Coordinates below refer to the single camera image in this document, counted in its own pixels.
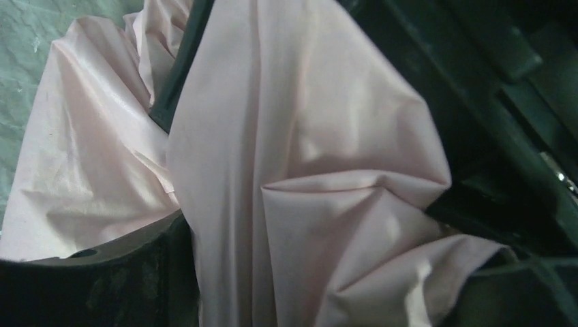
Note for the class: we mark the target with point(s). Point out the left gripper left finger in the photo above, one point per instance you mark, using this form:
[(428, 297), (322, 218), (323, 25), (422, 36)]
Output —
[(145, 278)]

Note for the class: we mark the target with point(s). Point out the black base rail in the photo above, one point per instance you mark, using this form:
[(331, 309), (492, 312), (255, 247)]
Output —
[(500, 79)]

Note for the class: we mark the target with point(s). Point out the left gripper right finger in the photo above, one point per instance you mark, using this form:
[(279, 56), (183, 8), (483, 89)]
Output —
[(537, 291)]

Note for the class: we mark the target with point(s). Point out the pink folding umbrella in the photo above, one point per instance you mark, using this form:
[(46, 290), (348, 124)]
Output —
[(301, 159)]

